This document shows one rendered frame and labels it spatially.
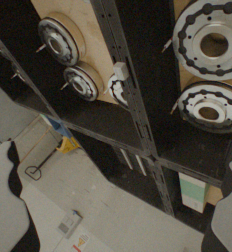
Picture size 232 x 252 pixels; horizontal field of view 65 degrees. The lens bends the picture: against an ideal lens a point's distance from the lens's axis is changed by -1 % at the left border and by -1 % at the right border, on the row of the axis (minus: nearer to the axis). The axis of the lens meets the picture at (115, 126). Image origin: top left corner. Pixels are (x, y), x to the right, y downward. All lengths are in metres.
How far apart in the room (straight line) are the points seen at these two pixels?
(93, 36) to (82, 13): 0.04
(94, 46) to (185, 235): 3.24
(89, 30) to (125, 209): 3.35
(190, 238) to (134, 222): 0.88
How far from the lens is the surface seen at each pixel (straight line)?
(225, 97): 0.29
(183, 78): 0.33
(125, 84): 0.24
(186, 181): 0.50
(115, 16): 0.20
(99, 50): 0.40
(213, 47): 0.27
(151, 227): 3.45
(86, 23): 0.39
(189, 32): 0.25
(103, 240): 3.57
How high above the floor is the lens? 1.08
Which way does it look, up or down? 25 degrees down
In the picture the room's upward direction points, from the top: 143 degrees counter-clockwise
